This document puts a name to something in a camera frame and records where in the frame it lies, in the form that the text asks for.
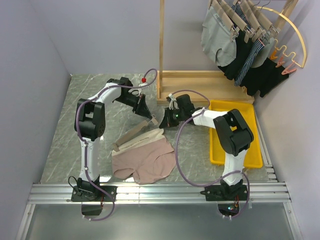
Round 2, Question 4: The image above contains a wooden rack upright post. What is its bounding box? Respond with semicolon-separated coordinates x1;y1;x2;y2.
157;0;165;99

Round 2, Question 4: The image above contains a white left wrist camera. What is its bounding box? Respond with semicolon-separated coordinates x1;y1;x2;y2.
138;77;149;95

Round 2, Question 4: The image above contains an orange wavy clip hanger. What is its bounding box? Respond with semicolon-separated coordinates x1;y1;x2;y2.
269;39;300;76

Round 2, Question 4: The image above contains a pink and cream underwear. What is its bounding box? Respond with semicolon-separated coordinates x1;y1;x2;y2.
111;128;176;185

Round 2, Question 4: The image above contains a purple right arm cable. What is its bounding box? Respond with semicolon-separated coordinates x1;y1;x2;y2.
168;90;250;220

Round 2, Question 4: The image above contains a black hanging underwear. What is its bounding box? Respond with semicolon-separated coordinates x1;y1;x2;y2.
240;58;290;98
218;31;253;80

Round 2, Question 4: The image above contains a wooden rack right post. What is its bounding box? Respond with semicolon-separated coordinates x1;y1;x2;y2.
273;0;298;31

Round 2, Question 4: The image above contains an aluminium rail frame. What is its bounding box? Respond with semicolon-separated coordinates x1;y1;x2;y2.
17;115;303;240

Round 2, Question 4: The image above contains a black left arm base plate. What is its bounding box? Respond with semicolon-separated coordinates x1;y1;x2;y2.
71;185;118;202

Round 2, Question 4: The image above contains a striped blue hanging underwear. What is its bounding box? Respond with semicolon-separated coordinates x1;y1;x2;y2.
234;0;266;87

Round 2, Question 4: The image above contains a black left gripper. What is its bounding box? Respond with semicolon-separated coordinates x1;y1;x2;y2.
115;93;152;119

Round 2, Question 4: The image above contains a gold metal arc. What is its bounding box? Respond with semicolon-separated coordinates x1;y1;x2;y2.
258;6;308;69

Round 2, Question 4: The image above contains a yellow plastic tray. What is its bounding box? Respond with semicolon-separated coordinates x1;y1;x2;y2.
209;100;263;169

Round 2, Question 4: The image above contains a light grey hanging underwear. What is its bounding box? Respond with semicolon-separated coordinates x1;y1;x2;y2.
251;37;275;68

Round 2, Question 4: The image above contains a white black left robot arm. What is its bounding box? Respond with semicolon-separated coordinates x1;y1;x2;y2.
74;77;155;201

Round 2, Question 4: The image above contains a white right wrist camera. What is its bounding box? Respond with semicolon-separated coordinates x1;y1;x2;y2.
167;93;179;110

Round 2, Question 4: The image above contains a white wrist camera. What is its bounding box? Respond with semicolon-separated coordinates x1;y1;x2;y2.
167;93;179;110
138;77;149;95

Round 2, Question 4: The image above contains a black rear hanging underwear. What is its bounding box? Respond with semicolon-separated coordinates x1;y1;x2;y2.
240;58;290;98

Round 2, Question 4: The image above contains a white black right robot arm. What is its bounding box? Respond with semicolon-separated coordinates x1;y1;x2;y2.
159;93;254;200

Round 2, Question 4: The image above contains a beige clip hanger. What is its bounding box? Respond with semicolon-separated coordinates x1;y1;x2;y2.
112;114;158;152

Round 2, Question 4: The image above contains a beige hanger on grey underwear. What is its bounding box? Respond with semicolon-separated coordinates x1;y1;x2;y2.
209;0;239;40

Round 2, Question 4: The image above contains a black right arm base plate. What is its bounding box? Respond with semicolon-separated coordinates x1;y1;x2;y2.
200;184;249;202

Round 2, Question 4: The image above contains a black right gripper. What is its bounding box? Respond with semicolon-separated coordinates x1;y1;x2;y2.
159;107;186;129

